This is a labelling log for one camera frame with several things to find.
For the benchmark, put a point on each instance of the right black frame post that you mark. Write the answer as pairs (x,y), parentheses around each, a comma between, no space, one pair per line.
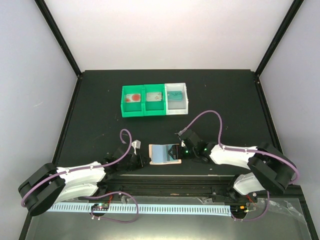
(283,27)

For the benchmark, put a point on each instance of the small circuit board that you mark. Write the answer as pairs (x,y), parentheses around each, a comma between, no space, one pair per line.
(239,209)
(100,207)

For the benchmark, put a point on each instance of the left small circuit board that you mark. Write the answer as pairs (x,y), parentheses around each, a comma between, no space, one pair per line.
(100,207)

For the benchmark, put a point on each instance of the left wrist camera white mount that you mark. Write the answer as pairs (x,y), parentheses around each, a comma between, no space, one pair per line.
(136,144)

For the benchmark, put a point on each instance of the middle green bin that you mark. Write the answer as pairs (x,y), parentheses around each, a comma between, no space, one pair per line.
(155,108)

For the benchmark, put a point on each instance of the teal VIP card in bin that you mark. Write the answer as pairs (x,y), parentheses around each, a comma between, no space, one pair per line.
(174,95)

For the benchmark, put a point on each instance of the left green bin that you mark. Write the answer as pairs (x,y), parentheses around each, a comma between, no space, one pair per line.
(129,110)

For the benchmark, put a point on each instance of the green bin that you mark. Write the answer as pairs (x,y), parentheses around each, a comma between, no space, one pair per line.
(155,108)
(129,110)

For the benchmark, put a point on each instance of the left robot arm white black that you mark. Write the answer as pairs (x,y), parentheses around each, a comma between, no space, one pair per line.
(50,185)

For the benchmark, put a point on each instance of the black frame post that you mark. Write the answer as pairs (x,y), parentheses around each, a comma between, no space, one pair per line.
(46,13)
(283,27)

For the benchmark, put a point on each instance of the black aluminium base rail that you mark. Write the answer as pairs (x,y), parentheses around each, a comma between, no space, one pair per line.
(216,188)

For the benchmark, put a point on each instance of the red white card in bin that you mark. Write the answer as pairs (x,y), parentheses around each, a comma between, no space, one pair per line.
(132,98)

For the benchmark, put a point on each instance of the white grey card in bin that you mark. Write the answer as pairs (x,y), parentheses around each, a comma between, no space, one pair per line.
(154,96)

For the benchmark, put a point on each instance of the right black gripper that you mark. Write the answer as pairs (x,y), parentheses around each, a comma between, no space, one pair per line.
(176,150)

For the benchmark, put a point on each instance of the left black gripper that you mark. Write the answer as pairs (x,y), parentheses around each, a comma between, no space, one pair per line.
(141,164)

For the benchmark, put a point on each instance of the white bin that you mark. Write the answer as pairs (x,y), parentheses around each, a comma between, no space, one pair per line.
(177,102)

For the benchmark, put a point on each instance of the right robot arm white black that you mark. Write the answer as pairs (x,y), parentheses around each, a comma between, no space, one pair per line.
(269,170)

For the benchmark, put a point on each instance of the left black frame post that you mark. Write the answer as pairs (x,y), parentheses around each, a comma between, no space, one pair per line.
(46,13)

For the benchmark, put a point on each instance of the right small circuit board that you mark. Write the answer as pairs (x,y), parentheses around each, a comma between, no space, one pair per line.
(239,209)

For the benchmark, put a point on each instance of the white slotted cable duct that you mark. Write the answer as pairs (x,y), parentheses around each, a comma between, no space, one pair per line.
(156,209)

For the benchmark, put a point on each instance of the beige leather card holder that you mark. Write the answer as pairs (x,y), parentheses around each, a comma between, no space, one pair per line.
(158,154)

